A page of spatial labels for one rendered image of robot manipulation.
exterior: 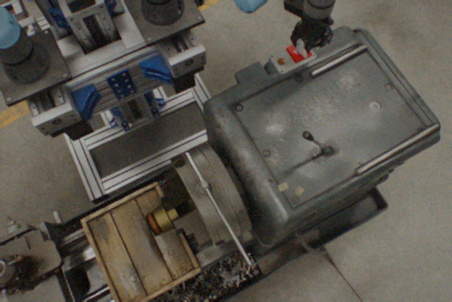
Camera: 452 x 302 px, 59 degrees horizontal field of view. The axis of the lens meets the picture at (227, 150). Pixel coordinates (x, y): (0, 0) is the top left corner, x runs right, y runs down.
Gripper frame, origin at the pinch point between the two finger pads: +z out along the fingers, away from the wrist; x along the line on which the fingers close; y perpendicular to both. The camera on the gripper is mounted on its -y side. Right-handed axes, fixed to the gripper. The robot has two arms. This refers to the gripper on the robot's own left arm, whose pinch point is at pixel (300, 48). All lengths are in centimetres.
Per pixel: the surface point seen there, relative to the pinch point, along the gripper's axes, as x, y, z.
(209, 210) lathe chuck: -47, 30, 6
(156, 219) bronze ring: -62, 23, 16
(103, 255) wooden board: -85, 19, 39
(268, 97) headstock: -16.2, 8.8, 2.4
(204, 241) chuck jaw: -52, 35, 16
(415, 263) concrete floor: 46, 86, 128
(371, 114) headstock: 7.5, 28.0, 2.4
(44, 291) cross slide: -104, 23, 31
